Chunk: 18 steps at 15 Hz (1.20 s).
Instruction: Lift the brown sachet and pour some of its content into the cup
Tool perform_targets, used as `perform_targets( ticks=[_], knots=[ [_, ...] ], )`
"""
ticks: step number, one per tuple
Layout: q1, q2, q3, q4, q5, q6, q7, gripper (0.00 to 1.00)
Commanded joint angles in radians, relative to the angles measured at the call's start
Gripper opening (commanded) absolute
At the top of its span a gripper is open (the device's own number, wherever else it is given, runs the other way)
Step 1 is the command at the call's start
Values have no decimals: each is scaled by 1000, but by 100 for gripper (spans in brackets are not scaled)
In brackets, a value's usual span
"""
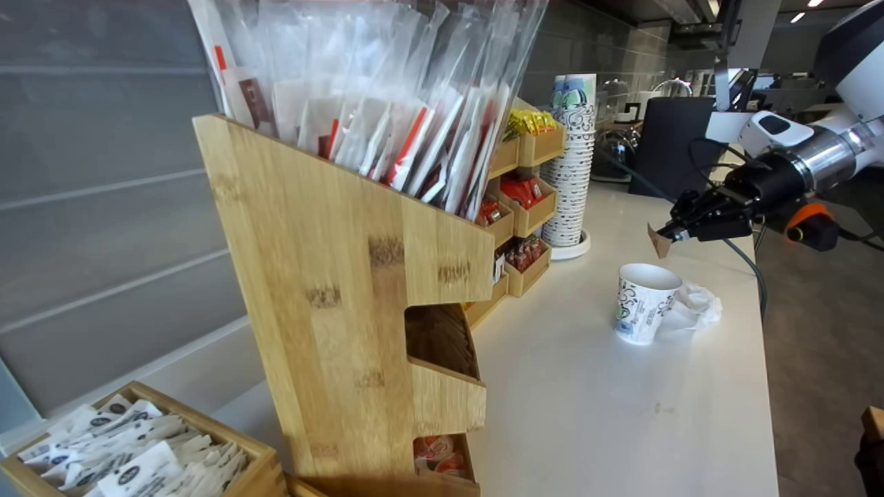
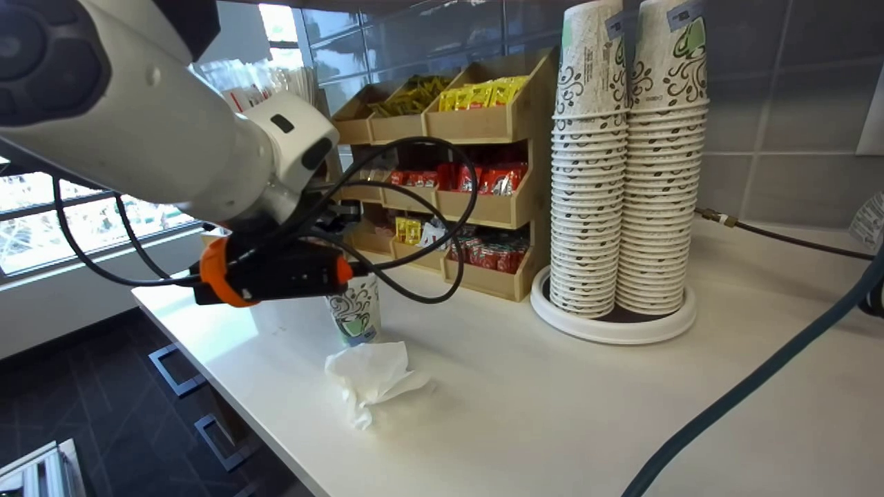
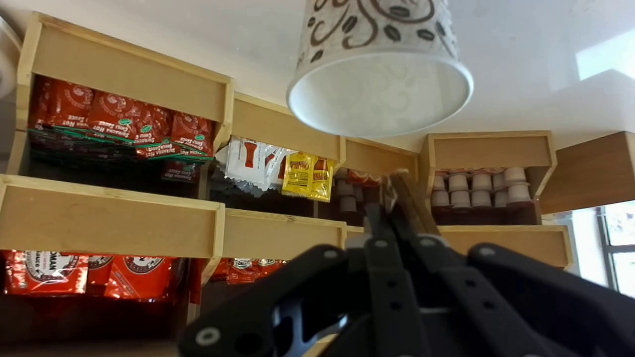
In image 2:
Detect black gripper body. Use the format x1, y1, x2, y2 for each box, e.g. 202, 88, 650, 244
274, 214, 358, 268

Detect printed paper cup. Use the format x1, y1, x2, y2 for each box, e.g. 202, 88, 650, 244
322, 272, 384, 348

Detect white round cup tray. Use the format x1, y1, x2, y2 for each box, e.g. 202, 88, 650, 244
528, 261, 698, 348

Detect yellow packet with dark print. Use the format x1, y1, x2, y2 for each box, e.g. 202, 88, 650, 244
393, 214, 424, 247

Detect white packets in rack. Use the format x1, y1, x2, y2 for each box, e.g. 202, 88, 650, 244
418, 217, 453, 254

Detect small bunch of red sachets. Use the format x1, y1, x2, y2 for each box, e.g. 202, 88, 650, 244
384, 163, 460, 189

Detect crumpled white napkin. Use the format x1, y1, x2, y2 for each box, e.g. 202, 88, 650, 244
322, 338, 437, 434

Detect clear wrapped stirrer packets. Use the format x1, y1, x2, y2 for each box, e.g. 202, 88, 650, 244
195, 54, 315, 113

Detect olive yellow sachets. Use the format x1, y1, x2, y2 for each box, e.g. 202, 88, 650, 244
377, 73, 453, 119

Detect red sachets with dark print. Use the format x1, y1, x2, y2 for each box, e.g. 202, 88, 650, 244
447, 231, 531, 275

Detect large bunch of red sachets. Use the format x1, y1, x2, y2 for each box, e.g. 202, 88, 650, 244
455, 160, 531, 199

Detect wooden condiment bin rack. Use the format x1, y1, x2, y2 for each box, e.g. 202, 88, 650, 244
326, 50, 561, 304

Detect bright yellow sachets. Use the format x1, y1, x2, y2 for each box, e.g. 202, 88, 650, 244
437, 73, 532, 116

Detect tall stack of paper cups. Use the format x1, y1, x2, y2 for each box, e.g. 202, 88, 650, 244
546, 0, 632, 319
615, 0, 713, 316

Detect white metal rack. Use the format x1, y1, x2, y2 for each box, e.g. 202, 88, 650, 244
0, 438, 90, 497

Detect clear patterned object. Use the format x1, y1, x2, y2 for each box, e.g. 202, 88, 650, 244
847, 186, 884, 250

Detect wrist camera with orange mount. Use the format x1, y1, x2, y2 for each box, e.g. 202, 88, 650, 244
190, 231, 358, 309

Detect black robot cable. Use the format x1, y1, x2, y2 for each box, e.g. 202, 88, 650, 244
49, 134, 482, 307

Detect grey cabinet handle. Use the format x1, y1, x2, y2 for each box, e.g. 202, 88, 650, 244
190, 411, 263, 474
145, 342, 206, 400

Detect dark teal hose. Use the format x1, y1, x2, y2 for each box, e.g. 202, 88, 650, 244
618, 264, 884, 497

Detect thin black power cable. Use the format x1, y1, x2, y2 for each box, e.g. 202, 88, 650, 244
697, 207, 884, 264

